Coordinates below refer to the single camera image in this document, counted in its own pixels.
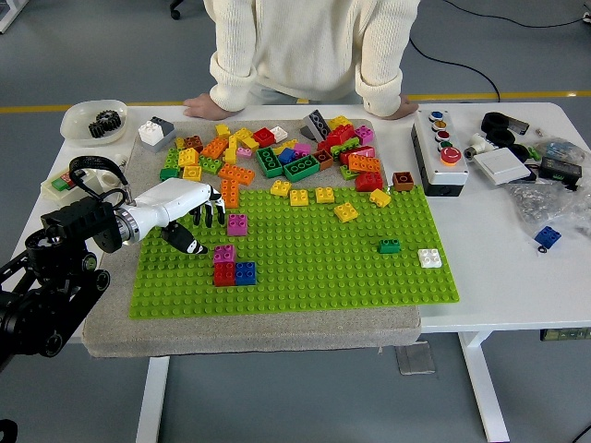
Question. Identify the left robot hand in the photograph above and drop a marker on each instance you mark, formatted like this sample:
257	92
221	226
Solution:
175	198

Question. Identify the person's right hand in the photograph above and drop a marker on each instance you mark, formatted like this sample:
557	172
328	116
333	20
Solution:
203	108

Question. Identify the person's left hand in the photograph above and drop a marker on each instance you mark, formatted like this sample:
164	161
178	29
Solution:
406	108

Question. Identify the pink building brick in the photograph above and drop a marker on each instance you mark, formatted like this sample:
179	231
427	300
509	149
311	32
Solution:
302	148
365	134
225	254
237	224

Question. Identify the red building brick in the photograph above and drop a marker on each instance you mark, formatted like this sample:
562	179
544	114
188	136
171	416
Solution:
341	135
360	152
368	181
225	275

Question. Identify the blue building brick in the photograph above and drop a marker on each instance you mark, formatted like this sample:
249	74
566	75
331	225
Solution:
286	157
548	235
245	273

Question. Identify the green studded baseplate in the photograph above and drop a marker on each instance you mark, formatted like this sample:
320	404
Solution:
323	281

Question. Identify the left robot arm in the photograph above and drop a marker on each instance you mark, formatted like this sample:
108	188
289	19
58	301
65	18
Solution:
78	217

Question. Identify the person's left forearm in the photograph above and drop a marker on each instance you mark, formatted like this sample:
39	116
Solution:
381	92

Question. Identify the person's right forearm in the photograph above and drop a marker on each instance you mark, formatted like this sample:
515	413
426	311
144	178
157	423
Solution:
233	85

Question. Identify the yellow building brick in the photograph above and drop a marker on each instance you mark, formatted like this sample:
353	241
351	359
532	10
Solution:
250	143
324	195
380	198
339	122
280	189
230	153
188	158
241	135
222	131
284	145
298	197
345	212

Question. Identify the upturned yellow brick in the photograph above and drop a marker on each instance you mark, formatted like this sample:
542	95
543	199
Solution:
192	172

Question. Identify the brown building brick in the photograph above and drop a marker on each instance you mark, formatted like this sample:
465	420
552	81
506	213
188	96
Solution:
194	143
402	181

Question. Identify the lime green brick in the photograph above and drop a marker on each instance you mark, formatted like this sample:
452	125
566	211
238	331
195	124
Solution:
346	172
344	148
210	164
172	159

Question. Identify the orange building brick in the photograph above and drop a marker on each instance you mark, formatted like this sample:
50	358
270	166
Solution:
231	194
214	147
364	164

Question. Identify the grey building brick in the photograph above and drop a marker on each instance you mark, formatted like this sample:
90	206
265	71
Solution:
167	129

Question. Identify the small yellow brick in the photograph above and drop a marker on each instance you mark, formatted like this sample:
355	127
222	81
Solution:
179	143

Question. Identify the tall white brick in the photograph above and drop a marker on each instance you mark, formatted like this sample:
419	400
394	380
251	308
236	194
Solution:
150	132

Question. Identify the small pink brick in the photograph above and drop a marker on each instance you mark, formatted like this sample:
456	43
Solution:
244	152

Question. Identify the long orange brick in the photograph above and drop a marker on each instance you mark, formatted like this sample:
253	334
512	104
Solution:
236	174

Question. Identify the upturned red brick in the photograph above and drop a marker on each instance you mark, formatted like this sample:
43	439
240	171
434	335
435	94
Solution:
264	137

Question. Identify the white building brick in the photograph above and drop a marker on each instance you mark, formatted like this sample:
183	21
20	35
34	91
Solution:
280	133
429	258

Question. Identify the upturned dark green brick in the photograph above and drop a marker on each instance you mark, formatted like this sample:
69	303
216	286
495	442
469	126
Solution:
302	167
269	162

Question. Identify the grey long brick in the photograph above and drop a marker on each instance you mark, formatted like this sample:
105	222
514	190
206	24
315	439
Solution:
317	122

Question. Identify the upturned brown brick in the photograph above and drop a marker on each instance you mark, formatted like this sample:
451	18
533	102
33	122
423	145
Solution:
323	159

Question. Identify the small dark green brick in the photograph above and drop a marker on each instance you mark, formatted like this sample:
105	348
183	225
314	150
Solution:
389	247

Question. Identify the white push-button control box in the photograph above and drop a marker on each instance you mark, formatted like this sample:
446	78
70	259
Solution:
438	161

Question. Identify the white pipe fitting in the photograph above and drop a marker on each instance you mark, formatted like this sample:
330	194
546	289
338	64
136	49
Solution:
111	179
478	144

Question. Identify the black tape roll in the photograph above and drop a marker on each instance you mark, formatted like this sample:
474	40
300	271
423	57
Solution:
519	152
494	121
501	137

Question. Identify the black gear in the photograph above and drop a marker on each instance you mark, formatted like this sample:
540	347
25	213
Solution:
98	129
111	120

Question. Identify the black chair base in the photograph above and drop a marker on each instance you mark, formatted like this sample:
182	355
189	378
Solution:
175	10

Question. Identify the small dark block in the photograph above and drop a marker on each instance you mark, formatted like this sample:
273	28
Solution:
519	126

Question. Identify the person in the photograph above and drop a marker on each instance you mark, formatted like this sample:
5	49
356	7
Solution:
309	41

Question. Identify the white plastic bowl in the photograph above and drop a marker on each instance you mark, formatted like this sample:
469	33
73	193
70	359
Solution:
74	122

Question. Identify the green plastic clip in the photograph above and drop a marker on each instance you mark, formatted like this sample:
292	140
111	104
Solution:
534	152

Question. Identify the clear bag with blue parts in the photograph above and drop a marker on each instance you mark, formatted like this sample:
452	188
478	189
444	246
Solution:
561	148

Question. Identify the black power adapter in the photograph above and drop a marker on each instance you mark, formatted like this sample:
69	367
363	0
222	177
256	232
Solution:
561	168

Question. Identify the clear bag of screws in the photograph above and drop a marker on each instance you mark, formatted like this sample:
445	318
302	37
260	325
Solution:
545	203

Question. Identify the grey-brown mat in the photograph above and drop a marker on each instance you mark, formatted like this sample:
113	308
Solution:
277	334

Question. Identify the white table leg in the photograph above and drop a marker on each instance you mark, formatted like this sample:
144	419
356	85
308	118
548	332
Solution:
152	401
485	392

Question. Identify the table height controller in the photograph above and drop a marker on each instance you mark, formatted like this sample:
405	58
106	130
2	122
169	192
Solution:
565	334

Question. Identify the white wall switch plate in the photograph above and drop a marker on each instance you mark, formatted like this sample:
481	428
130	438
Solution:
501	166

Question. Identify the white red-green switch box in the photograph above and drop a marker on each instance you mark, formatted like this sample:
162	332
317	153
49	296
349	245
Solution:
57	184

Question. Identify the white furniture frame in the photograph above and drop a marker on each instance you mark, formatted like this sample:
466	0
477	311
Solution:
8	18

